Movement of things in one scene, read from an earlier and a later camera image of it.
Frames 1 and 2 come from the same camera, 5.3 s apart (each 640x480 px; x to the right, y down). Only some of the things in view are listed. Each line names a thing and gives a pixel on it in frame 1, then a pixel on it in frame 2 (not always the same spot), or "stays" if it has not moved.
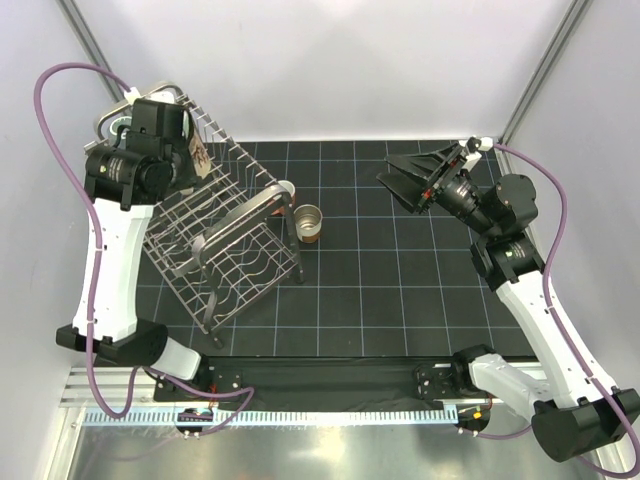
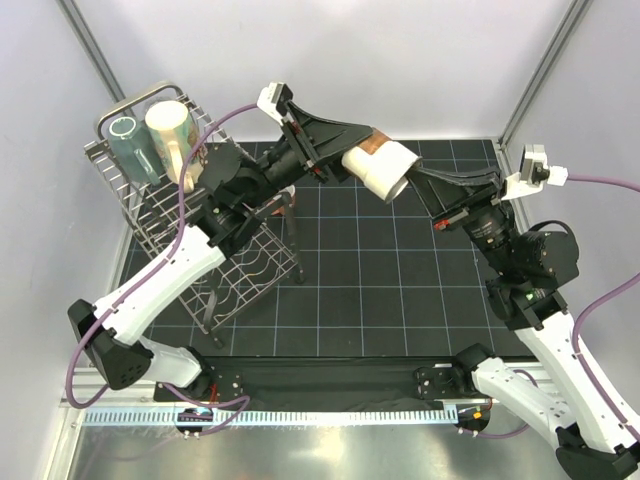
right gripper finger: (426, 164) -> (442, 192)
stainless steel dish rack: (227, 240) stays
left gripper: (184, 144) -> (327, 138)
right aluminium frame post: (570, 24) stays
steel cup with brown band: (308, 219) -> (384, 166)
